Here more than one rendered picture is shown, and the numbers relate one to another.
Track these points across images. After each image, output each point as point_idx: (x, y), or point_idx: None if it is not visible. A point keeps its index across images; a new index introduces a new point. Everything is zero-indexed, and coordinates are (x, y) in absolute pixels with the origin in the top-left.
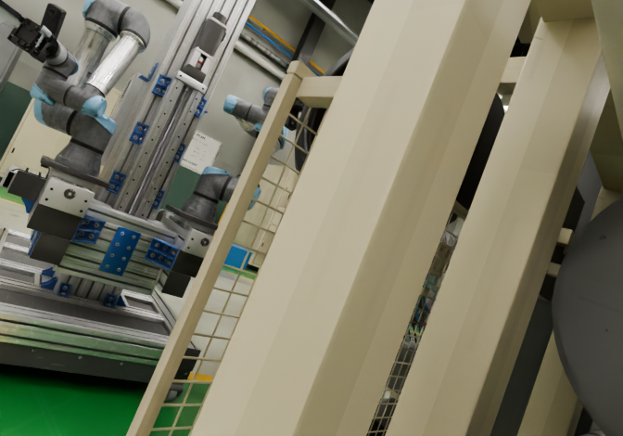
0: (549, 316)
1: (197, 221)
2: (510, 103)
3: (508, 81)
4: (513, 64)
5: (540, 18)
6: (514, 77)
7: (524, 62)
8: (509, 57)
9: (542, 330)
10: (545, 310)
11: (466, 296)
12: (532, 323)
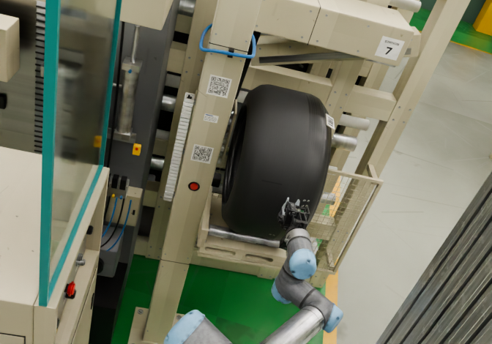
0: (152, 143)
1: None
2: (332, 135)
3: (169, 9)
4: None
5: (343, 110)
6: (170, 3)
7: (337, 124)
8: None
9: (151, 151)
10: (152, 142)
11: None
12: (150, 153)
